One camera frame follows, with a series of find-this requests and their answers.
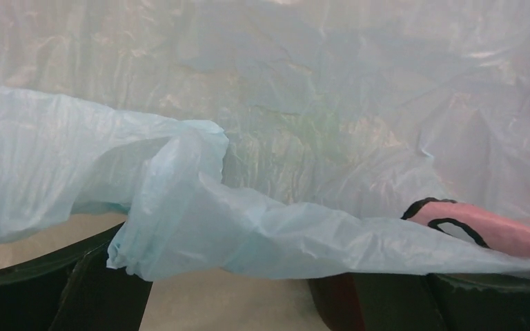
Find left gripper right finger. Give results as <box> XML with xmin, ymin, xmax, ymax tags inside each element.
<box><xmin>308</xmin><ymin>273</ymin><xmax>530</xmax><ymax>331</ymax></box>

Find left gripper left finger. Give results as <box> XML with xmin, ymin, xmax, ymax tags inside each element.
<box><xmin>0</xmin><ymin>225</ymin><xmax>152</xmax><ymax>331</ymax></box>

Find light blue plastic bag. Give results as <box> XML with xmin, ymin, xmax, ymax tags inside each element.
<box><xmin>0</xmin><ymin>1</ymin><xmax>530</xmax><ymax>281</ymax></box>

